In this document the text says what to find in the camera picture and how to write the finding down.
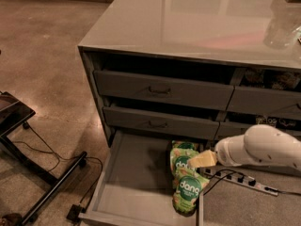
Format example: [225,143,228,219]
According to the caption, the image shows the green rice chip bag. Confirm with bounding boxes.
[170,148,199,189]
[172,168,210,217]
[171,140,199,151]

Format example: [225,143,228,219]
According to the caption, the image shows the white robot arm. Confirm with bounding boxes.
[188,124,301,171]

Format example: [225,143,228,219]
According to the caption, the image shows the middle right grey drawer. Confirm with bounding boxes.
[214,122,301,140]

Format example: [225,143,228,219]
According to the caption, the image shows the grey drawer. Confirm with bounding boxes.
[93,71,233,110]
[228,87,301,121]
[103,106,219,139]
[205,144,301,177]
[214,122,301,140]

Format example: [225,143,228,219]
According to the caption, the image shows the bottom right grey drawer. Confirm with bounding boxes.
[205,144,301,177]

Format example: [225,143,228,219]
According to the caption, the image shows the top left grey drawer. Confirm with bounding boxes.
[93,71,233,110]

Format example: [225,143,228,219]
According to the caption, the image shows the snacks in middle right drawer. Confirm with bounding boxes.
[256,116,297,129]

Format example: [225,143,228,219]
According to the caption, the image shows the open bottom left drawer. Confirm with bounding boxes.
[79,131,204,226]

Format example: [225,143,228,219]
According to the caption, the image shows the top right grey drawer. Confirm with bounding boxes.
[228,87,301,121]

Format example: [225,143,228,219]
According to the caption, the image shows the grey drawer cabinet counter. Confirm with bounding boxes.
[79,0,301,148]

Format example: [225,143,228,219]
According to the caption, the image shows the middle left grey drawer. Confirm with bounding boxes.
[103,106,219,139]

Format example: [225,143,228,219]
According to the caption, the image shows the white power strip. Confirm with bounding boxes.
[203,169,279,196]

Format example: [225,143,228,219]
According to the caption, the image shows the black power adapter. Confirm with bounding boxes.
[67,204,83,222]

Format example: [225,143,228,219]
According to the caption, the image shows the black rolling stand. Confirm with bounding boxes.
[0,90,88,226]

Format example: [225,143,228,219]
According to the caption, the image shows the black power strip cable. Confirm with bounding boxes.
[202,169,301,197]

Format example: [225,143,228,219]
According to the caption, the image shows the thin black floor cable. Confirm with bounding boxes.
[12,122,104,205]

